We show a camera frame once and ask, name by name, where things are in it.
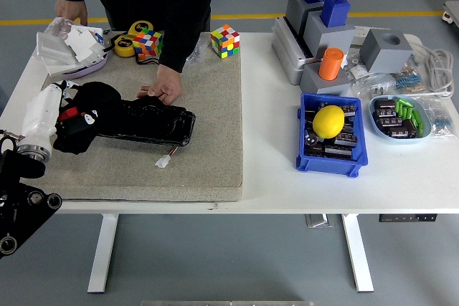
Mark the metal bracket under table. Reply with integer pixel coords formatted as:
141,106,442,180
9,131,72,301
304,214,335,229

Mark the low grey block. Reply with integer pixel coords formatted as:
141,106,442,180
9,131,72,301
299,63,354,97

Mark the white table leg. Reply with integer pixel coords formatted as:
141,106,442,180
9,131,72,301
341,214,375,293
87,214,120,295

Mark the bag of blue resistors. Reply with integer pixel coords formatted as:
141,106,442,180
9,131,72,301
394,54,427,94
417,96,449,139

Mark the person's left hand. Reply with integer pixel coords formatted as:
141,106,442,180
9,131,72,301
136,64,183,106

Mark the black table control panel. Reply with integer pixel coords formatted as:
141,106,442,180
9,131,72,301
379,214,438,223

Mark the tall grey block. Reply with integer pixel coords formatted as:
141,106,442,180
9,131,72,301
285,0,326,34
303,10,356,58

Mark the white plug connector with wires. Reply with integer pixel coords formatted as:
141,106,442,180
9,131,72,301
154,146,179,170

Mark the yellow lemon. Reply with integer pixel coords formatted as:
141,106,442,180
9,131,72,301
312,105,346,140

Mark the white flat plate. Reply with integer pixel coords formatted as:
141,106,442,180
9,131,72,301
44,58,87,77

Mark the crumpled clear plastic bag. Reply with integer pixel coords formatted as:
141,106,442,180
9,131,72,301
44,16,78,38

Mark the white power cable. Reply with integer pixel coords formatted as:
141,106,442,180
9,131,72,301
408,42,455,98

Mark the small bag of screws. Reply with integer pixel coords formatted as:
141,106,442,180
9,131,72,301
186,39,211,65

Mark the blue plastic bin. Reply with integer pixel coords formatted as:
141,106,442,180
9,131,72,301
295,92,369,178

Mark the clear bag of metal parts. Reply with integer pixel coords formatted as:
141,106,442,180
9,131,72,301
349,72,397,101

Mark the purple tray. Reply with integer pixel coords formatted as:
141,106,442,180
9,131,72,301
60,53,108,80

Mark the grey block with round hole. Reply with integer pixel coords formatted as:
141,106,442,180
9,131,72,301
359,28,414,75

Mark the grey-brown mat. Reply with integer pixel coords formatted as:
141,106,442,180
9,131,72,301
21,32,244,203

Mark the white cart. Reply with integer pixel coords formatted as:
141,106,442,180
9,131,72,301
441,0,459,28

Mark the grey metal enclosure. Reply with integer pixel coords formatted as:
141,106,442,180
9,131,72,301
271,16,316,87

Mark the orange cylinder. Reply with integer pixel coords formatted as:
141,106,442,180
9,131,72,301
318,47,345,82

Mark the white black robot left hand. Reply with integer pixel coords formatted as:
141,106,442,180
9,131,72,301
20,80,99,144

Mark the light blue dish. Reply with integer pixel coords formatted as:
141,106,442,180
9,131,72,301
368,95,432,145

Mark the colourful puzzle cube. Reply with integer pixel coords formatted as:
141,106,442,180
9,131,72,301
133,28,164,62
210,24,241,59

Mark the yellow tape measure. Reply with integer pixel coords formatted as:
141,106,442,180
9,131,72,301
128,20,155,38
113,34,136,58

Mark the white flat box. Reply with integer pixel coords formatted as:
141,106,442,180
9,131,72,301
35,32,78,67

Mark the black rag with red patch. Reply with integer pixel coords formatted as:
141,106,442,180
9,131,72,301
52,81,125,156

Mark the small bag of white parts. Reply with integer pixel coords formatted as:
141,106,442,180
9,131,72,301
344,53,370,80

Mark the person's right hand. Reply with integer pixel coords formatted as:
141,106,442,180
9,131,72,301
55,0,89,27

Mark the black lanyard strap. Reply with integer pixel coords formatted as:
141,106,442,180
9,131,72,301
135,55,161,67

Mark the white card sheet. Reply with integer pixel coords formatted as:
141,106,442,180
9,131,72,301
64,26,105,63

